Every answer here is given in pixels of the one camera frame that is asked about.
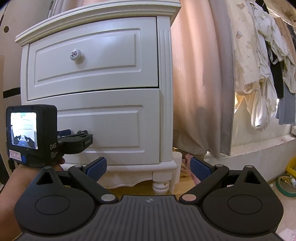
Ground black camera box with screen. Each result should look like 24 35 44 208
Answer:
6 104 64 168

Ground person's left hand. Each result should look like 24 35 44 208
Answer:
14 158 65 173

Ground pink beige curtain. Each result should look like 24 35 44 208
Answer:
171 1 235 157

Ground person's left forearm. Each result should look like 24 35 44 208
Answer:
0 165 41 240

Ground white wooden nightstand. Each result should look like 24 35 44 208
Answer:
16 1 181 195

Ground yellow plastic bin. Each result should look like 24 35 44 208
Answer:
286 157 296 177

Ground pink cloth on floor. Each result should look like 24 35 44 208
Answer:
181 154 201 185

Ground green tape roll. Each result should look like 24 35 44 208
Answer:
276 175 295 198

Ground floral ceramic drawer knob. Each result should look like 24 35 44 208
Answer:
70 49 81 61

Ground hanging cream printed garment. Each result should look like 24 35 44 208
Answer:
226 1 263 95

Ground hanging white garment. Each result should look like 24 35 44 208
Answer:
247 1 295 131

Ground white cylindrical container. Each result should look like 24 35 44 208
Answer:
173 152 182 184

